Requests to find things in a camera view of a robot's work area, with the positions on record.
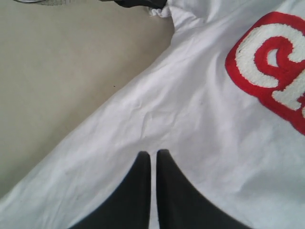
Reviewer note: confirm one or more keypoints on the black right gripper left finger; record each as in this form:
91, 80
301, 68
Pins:
128, 207

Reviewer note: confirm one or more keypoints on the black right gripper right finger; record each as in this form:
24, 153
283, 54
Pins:
180, 205

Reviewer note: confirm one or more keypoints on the round metal mesh basket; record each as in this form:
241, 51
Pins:
29, 1

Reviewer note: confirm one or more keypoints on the white t-shirt red print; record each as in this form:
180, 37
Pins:
227, 99

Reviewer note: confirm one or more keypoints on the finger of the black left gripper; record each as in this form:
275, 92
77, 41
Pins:
146, 3

